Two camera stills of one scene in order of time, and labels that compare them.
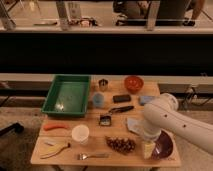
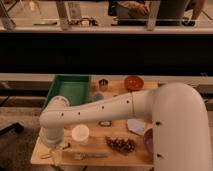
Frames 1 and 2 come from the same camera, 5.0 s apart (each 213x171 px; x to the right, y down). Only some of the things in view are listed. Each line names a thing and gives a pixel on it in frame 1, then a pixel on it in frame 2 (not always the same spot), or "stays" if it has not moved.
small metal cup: x=103 y=84 stays
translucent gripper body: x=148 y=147 -> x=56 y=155
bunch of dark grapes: x=120 y=145 stays
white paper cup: x=80 y=133 stays
